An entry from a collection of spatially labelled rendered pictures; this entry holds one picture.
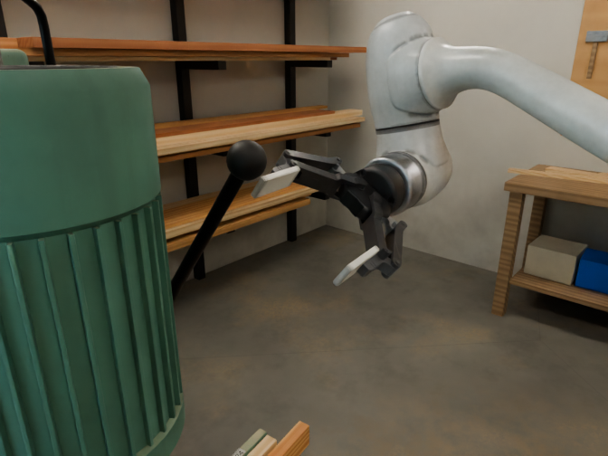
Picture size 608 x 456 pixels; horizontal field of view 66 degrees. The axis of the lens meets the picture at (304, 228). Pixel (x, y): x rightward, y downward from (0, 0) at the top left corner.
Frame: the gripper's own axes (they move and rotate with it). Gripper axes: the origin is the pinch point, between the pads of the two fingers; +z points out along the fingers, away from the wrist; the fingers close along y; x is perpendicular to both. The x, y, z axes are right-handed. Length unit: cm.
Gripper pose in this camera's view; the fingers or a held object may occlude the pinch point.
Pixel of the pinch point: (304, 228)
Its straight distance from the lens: 51.7
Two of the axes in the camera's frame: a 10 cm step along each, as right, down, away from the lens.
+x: 4.9, -6.5, -5.8
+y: -6.7, -7.1, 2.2
